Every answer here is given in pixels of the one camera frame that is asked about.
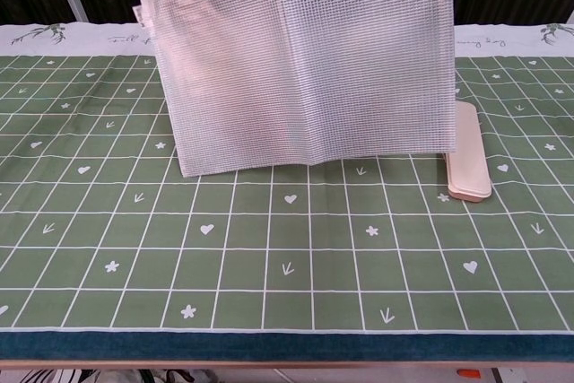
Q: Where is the clear mesh zipper pouch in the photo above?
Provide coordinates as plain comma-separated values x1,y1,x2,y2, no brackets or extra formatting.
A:
134,0,459,178

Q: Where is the green grid tablecloth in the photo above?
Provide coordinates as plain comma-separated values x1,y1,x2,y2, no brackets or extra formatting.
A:
0,19,574,335

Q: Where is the cream oblong pencil case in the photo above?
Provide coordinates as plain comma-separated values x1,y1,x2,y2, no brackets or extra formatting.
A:
446,100,493,202

